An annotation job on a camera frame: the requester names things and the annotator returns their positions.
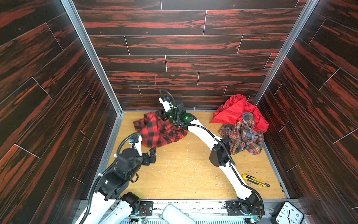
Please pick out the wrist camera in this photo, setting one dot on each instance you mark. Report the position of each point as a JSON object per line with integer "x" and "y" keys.
{"x": 166, "y": 104}
{"x": 136, "y": 144}

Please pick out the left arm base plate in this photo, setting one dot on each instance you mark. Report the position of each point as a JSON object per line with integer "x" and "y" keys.
{"x": 142, "y": 209}

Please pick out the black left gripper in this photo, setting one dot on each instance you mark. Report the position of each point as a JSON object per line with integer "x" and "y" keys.
{"x": 147, "y": 157}

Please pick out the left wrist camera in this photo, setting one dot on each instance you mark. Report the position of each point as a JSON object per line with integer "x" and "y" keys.
{"x": 136, "y": 144}

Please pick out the multicolour tartan plaid cloth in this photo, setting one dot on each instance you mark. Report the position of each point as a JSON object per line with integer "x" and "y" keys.
{"x": 242, "y": 136}

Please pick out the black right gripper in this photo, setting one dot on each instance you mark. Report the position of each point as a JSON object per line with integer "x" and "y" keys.
{"x": 170, "y": 116}

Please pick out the black white analog clock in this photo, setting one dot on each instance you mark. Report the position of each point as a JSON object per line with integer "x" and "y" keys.
{"x": 287, "y": 213}

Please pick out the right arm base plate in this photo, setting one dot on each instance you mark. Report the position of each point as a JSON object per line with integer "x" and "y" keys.
{"x": 238, "y": 208}

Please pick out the red black checkered cloth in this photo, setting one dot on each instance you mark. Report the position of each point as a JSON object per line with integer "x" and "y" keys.
{"x": 157, "y": 132}

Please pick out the plain red cloth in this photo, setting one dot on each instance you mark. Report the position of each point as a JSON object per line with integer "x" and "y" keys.
{"x": 232, "y": 111}

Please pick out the yellow black utility knife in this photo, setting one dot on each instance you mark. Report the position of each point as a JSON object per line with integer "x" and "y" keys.
{"x": 254, "y": 180}

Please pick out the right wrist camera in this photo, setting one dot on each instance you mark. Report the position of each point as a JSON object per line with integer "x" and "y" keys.
{"x": 166, "y": 104}

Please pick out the white rounded object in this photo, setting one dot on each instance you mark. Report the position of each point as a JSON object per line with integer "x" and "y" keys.
{"x": 173, "y": 215}

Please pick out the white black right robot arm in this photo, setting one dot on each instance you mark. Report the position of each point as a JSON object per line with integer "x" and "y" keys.
{"x": 250, "y": 201}

